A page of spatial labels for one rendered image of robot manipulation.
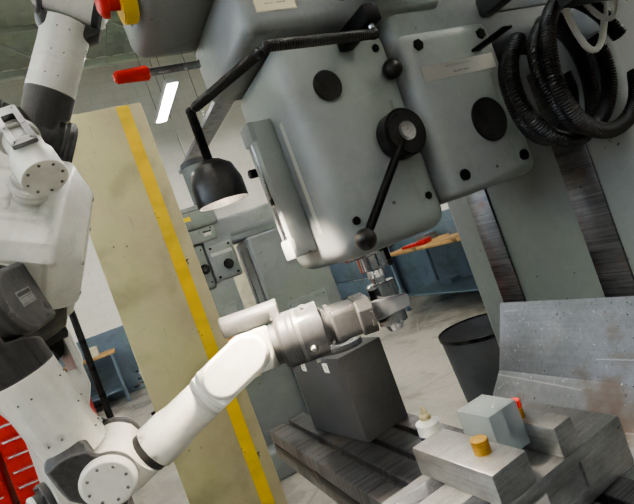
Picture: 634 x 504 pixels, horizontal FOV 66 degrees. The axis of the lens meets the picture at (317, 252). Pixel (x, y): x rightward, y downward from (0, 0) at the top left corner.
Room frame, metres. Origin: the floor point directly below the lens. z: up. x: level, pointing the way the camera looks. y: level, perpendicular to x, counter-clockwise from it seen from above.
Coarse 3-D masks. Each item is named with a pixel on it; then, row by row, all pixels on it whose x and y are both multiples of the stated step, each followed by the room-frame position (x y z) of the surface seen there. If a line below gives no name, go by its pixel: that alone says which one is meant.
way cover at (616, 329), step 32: (512, 320) 1.04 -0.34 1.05; (544, 320) 0.96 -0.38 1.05; (576, 320) 0.90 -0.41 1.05; (608, 320) 0.84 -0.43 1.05; (512, 352) 1.03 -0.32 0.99; (544, 352) 0.95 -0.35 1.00; (576, 352) 0.89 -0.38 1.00; (608, 352) 0.83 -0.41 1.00; (512, 384) 1.00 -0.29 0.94; (544, 384) 0.93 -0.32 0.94; (576, 384) 0.88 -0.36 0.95; (608, 384) 0.82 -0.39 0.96
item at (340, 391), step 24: (360, 336) 1.07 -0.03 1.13; (336, 360) 1.00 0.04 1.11; (360, 360) 1.02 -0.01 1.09; (384, 360) 1.05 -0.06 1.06; (312, 384) 1.12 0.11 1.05; (336, 384) 1.03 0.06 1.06; (360, 384) 1.01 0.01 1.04; (384, 384) 1.04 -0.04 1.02; (312, 408) 1.16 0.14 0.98; (336, 408) 1.06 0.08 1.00; (360, 408) 1.00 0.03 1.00; (384, 408) 1.03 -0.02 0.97; (336, 432) 1.10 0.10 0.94; (360, 432) 1.01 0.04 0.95
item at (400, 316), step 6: (390, 288) 0.76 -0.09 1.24; (396, 288) 0.77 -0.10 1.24; (372, 294) 0.77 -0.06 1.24; (378, 294) 0.76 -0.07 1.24; (384, 294) 0.76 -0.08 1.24; (390, 294) 0.76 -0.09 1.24; (396, 294) 0.77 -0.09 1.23; (372, 300) 0.77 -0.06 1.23; (396, 312) 0.76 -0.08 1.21; (402, 312) 0.77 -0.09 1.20; (390, 318) 0.76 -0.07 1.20; (396, 318) 0.76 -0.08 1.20; (402, 318) 0.76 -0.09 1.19; (384, 324) 0.77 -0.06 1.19; (390, 324) 0.76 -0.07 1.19
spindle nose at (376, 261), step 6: (366, 258) 0.76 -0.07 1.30; (372, 258) 0.76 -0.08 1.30; (378, 258) 0.76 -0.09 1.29; (384, 258) 0.77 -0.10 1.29; (360, 264) 0.77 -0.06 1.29; (366, 264) 0.76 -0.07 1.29; (372, 264) 0.76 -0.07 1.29; (378, 264) 0.76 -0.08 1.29; (384, 264) 0.76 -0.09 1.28; (360, 270) 0.78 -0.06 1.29; (366, 270) 0.76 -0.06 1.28; (372, 270) 0.76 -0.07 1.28
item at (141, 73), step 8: (176, 64) 0.80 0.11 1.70; (184, 64) 0.81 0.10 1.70; (192, 64) 0.81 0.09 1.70; (200, 64) 0.82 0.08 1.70; (120, 72) 0.76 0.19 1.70; (128, 72) 0.76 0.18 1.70; (136, 72) 0.77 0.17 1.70; (144, 72) 0.77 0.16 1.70; (152, 72) 0.78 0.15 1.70; (160, 72) 0.79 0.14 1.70; (168, 72) 0.80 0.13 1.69; (120, 80) 0.76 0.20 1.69; (128, 80) 0.77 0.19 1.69; (136, 80) 0.77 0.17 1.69; (144, 80) 0.78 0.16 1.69
